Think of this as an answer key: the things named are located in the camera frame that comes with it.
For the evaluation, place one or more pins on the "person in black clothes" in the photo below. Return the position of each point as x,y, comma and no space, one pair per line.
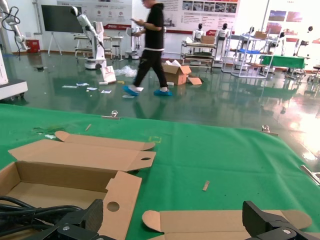
153,37

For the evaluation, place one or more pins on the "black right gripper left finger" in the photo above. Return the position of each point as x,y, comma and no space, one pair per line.
92,215

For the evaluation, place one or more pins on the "white tube frame rack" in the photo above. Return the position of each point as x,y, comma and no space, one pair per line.
241,72

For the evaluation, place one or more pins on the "white humanoid robot side view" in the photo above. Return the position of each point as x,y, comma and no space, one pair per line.
133,42

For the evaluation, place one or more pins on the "dark screen on white stand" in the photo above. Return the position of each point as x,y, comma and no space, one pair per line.
60,18

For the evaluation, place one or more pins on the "red box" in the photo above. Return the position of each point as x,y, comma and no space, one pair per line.
32,46

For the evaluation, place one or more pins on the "green covered table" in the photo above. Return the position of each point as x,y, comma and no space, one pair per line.
285,61

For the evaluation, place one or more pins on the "silver binder clip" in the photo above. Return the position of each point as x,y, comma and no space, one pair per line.
111,117
268,132

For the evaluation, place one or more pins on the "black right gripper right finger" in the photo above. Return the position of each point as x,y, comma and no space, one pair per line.
255,220

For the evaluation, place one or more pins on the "small brown cardboard carton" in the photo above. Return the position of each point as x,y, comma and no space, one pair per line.
260,35
207,40

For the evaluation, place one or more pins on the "white shelf cart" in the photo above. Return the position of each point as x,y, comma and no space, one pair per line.
197,55

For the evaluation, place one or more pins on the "wall photo panel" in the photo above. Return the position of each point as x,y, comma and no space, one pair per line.
285,19

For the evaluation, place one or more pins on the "open brown cardboard carton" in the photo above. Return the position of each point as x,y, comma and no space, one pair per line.
173,75

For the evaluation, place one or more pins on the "white paper leaflet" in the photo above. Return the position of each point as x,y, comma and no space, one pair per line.
106,91
82,84
69,86
127,96
91,89

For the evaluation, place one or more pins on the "white paper scrap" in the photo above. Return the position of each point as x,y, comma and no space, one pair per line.
50,136

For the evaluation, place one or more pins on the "white grey industrial robot arm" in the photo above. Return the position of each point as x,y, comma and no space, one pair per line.
18,36

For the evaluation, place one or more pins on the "white metal desk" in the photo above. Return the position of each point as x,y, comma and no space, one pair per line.
115,38

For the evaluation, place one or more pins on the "white leaning wheeled humanoid robot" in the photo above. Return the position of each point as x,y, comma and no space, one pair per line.
96,51

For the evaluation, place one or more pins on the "white red paper bag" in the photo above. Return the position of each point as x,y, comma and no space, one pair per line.
108,75

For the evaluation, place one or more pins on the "large wall poster with photos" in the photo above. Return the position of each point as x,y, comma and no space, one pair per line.
200,12

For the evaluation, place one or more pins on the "flat brown cardboard mailer box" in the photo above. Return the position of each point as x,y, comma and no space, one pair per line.
205,222
75,156

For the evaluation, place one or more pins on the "black round stool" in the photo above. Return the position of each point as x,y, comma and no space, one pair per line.
116,47

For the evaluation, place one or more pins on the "white wall poster red icons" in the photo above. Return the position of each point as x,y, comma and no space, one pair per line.
112,12

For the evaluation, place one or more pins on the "thin wooden stick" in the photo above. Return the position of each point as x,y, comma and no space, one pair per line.
88,127

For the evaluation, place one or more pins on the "white paper sheet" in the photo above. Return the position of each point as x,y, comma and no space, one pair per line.
140,89

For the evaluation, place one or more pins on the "flat wooden stick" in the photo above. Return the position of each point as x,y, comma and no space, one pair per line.
206,185

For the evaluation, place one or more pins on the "clear plastic bag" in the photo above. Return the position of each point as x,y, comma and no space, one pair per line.
126,71

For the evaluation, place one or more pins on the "blue plastic tray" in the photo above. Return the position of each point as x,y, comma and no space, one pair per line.
247,51

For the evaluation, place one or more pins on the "green table cloth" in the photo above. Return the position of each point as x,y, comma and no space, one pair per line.
225,155

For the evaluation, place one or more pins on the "white machine cabinet on wheels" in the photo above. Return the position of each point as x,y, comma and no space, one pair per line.
11,87

